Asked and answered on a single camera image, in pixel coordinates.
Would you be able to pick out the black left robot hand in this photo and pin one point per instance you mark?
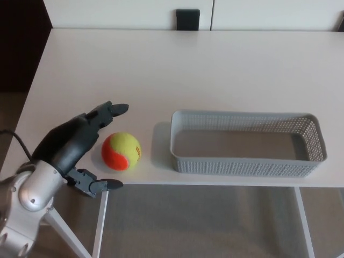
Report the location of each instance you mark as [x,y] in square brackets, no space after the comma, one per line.
[67,142]

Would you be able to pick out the yellow orange tennis ball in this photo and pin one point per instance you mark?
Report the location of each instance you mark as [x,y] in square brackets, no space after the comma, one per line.
[121,151]

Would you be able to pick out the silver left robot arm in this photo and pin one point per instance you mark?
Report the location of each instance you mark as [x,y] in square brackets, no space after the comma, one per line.
[24,196]

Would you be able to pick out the black chair backrest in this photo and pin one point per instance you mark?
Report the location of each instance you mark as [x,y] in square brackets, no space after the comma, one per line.
[187,19]

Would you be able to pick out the grey perforated plastic basket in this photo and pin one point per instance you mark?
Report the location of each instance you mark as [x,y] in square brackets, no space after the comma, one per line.
[248,145]

